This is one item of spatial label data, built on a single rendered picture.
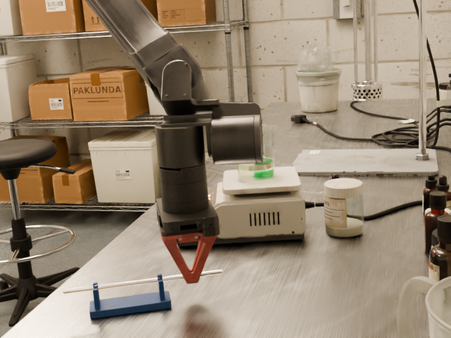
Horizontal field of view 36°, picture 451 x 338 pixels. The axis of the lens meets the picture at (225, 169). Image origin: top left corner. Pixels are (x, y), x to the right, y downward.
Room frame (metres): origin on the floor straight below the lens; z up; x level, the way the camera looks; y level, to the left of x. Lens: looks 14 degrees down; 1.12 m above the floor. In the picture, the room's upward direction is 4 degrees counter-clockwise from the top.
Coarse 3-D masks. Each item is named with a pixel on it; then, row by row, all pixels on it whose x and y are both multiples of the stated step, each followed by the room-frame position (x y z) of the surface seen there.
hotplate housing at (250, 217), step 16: (272, 192) 1.01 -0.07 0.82; (288, 192) 1.01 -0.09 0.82; (224, 208) 0.99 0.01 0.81; (240, 208) 0.99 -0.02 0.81; (256, 208) 0.99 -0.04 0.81; (272, 208) 0.99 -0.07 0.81; (288, 208) 0.99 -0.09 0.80; (304, 208) 0.99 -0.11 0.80; (224, 224) 0.99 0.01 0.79; (240, 224) 0.99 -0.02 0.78; (256, 224) 0.99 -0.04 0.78; (272, 224) 0.99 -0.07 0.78; (288, 224) 0.99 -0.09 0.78; (304, 224) 0.99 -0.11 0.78; (224, 240) 0.99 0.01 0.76; (240, 240) 0.99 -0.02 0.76; (256, 240) 0.99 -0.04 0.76; (272, 240) 0.99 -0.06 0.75
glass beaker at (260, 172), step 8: (264, 128) 1.07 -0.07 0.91; (272, 128) 1.05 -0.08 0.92; (264, 136) 1.02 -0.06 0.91; (272, 136) 1.04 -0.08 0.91; (264, 144) 1.02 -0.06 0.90; (272, 144) 1.04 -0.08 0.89; (264, 152) 1.02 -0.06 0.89; (272, 152) 1.04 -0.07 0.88; (264, 160) 1.02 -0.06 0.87; (272, 160) 1.03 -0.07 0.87; (240, 168) 1.03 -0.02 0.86; (248, 168) 1.02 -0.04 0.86; (256, 168) 1.02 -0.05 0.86; (264, 168) 1.02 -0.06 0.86; (272, 168) 1.03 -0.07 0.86; (240, 176) 1.03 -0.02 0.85; (248, 176) 1.02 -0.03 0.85; (256, 176) 1.02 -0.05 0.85; (264, 176) 1.02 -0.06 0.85; (272, 176) 1.03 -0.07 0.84
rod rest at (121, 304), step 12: (96, 288) 0.78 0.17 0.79; (96, 300) 0.78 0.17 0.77; (108, 300) 0.80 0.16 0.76; (120, 300) 0.80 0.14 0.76; (132, 300) 0.80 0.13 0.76; (144, 300) 0.79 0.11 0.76; (156, 300) 0.79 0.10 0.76; (168, 300) 0.79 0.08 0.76; (96, 312) 0.77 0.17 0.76; (108, 312) 0.78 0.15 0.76; (120, 312) 0.78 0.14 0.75; (132, 312) 0.78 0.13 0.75
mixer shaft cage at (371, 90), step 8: (368, 0) 1.45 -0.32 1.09; (376, 0) 1.41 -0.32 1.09; (368, 8) 1.45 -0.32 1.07; (376, 8) 1.41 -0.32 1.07; (368, 16) 1.45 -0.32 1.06; (376, 16) 1.41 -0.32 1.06; (368, 24) 1.45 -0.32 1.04; (376, 24) 1.41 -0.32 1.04; (368, 32) 1.45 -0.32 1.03; (376, 32) 1.41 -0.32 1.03; (368, 40) 1.43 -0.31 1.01; (376, 40) 1.41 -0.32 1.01; (368, 48) 1.43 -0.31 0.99; (376, 48) 1.41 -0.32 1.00; (368, 56) 1.43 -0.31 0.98; (376, 56) 1.41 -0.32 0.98; (368, 64) 1.43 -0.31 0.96; (376, 64) 1.41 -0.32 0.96; (368, 72) 1.43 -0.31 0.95; (376, 72) 1.41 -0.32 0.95; (368, 80) 1.42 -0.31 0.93; (376, 80) 1.41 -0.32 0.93; (352, 88) 1.42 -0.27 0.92; (360, 88) 1.40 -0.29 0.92; (368, 88) 1.40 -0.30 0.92; (376, 88) 1.40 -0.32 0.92; (360, 96) 1.41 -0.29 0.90; (368, 96) 1.40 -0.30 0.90; (376, 96) 1.40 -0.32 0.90
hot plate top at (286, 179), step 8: (280, 168) 1.10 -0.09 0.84; (288, 168) 1.10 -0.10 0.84; (224, 176) 1.07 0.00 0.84; (232, 176) 1.07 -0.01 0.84; (280, 176) 1.05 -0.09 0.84; (288, 176) 1.05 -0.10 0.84; (296, 176) 1.04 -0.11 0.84; (224, 184) 1.03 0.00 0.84; (232, 184) 1.02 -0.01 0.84; (240, 184) 1.02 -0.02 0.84; (248, 184) 1.02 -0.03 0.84; (256, 184) 1.01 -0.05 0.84; (264, 184) 1.01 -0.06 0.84; (272, 184) 1.01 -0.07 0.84; (280, 184) 1.00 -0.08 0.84; (288, 184) 1.00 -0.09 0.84; (296, 184) 1.00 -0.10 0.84; (224, 192) 1.00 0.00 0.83; (232, 192) 1.00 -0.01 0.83; (240, 192) 1.00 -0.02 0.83; (248, 192) 1.00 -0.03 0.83; (256, 192) 1.00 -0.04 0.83
